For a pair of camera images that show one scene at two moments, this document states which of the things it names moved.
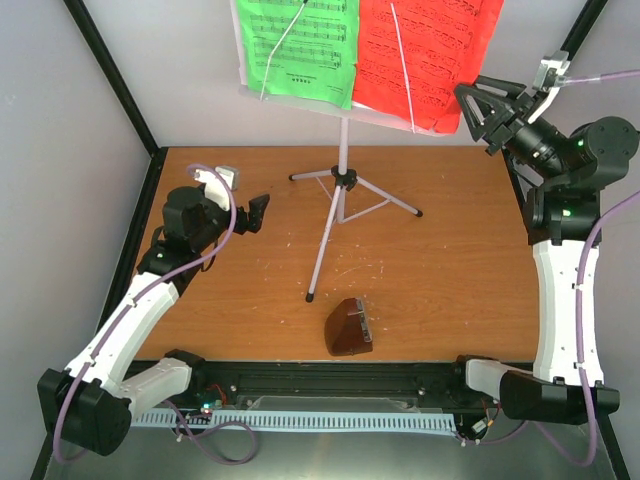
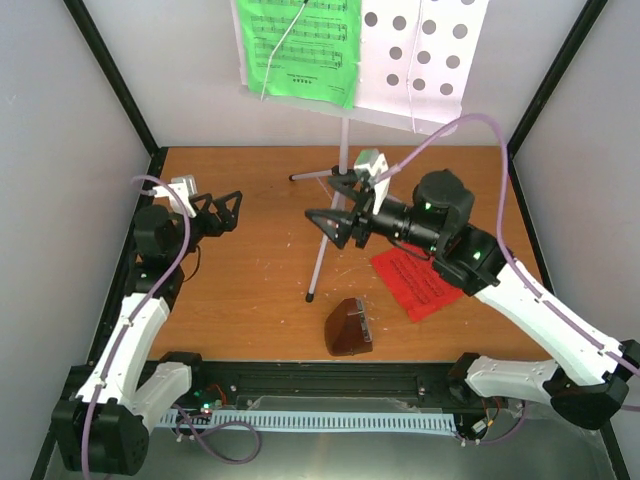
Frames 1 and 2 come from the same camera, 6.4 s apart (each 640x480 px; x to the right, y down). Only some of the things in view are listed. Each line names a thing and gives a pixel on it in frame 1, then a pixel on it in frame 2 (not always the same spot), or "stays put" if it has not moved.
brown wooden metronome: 347,331 stays put
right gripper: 522,105 to 343,219
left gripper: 255,215 to 227,222
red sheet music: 444,44 to 413,279
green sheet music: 316,57 stays put
